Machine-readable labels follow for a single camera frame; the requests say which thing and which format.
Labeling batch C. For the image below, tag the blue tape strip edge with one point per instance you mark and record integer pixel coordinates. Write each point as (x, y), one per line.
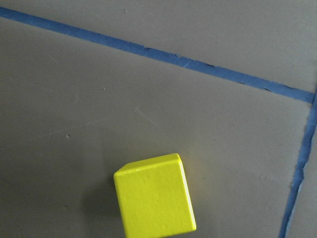
(299, 172)

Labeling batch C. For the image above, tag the blue tape strip diagonal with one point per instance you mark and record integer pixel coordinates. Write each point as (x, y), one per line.
(155, 54)

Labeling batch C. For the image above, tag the yellow wooden block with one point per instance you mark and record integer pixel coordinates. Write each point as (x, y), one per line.
(154, 198)

